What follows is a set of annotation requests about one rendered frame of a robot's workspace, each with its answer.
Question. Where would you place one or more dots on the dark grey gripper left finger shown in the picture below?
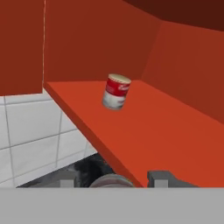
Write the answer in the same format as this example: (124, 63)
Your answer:
(66, 183)

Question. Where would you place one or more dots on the red cabinet door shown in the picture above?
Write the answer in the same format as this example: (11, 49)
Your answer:
(20, 46)

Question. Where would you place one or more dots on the red open cabinet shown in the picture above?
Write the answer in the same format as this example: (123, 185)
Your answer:
(163, 116)

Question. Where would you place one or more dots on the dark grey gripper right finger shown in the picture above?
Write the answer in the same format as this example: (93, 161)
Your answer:
(161, 178)

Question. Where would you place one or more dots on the red and white can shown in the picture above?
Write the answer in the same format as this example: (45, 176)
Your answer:
(116, 92)

